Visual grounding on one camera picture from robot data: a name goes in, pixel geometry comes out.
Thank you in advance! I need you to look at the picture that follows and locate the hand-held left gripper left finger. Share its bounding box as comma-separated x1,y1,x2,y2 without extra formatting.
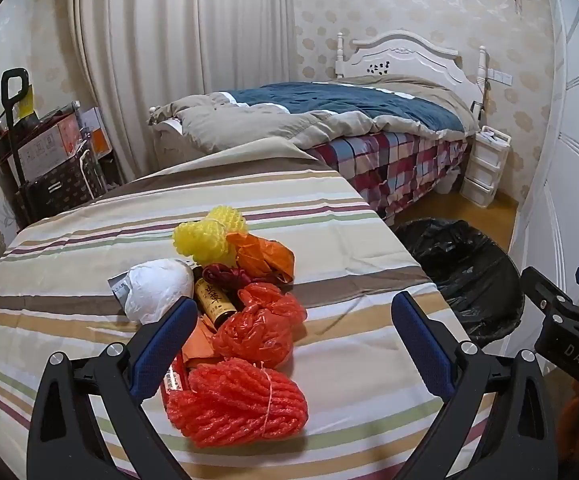
27,296,200,480

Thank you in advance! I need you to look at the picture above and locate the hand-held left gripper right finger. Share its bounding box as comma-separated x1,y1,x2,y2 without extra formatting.
391,290,557,480

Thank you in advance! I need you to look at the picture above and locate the orange paper bag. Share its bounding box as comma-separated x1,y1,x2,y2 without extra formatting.
182,312,225,361

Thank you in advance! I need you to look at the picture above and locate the white foam item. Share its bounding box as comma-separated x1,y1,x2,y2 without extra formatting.
122,257,195,325

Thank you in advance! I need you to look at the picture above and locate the red packet white label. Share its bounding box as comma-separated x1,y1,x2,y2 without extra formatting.
161,352,190,401

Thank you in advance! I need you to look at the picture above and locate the gold cylindrical bottle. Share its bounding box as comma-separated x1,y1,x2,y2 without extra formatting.
193,277,235,331

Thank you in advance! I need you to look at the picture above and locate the black trash bag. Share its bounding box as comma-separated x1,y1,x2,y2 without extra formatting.
394,217,525,351

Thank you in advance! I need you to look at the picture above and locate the red plastic bag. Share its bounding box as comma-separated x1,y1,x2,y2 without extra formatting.
211,282,307,366

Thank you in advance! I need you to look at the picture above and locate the yellow foam net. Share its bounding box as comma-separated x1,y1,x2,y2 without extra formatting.
172,205,249,268

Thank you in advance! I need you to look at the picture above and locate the red foam net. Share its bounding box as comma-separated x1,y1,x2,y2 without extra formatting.
166,357,310,448

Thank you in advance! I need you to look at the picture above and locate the orange plastic bag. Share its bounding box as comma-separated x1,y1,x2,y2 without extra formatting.
227,232,295,286

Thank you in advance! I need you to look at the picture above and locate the white drawer unit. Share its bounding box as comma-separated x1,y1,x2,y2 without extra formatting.
459,127,511,208

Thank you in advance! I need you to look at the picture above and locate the patterned storage box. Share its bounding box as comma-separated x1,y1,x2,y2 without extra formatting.
12,152,108,223

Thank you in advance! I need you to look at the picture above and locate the plaid bedsheet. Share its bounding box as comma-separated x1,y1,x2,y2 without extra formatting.
304,130,470,221

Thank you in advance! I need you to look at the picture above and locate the orange white box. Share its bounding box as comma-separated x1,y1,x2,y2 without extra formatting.
77,106,110,156

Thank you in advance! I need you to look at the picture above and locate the cart with boxes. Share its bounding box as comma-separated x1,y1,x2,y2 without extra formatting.
0,105,83,181

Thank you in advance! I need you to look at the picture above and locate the blue beige quilt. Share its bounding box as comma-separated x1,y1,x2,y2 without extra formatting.
148,74,480,153

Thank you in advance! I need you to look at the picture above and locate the white wooden bed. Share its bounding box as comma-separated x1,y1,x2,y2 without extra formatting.
334,30,487,96

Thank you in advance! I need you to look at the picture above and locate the cream curtain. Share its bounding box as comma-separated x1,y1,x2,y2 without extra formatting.
70,0,300,181

